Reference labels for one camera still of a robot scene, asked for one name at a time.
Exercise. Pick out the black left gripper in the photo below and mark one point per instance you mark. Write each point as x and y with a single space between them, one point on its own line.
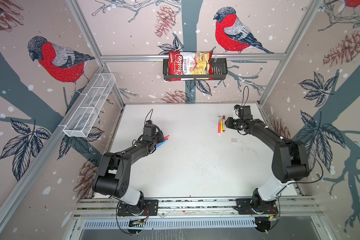
160 134

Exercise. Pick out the white perforated cable duct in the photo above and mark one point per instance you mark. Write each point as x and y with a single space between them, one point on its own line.
171 224

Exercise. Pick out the blue highlighter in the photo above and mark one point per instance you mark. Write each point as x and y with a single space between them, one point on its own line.
158 145

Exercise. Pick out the white red whiteboard marker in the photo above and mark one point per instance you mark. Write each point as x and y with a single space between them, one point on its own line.
223 124

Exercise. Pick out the red cassava chips bag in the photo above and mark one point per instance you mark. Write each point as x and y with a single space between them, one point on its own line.
189 63

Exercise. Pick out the white wire mesh shelf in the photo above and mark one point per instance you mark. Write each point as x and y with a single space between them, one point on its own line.
86 113

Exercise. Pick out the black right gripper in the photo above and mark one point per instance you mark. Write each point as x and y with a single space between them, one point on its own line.
228 123

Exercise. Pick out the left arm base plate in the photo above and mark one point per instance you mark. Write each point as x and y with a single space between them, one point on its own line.
145 208

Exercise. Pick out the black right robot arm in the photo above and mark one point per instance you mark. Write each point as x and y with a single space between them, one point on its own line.
290 159

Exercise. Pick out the black wall basket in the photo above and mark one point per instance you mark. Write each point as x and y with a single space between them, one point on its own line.
218 66

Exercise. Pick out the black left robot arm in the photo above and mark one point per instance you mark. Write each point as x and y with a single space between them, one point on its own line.
114 171

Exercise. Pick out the aluminium mounting rail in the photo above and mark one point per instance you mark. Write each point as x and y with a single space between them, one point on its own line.
292 206

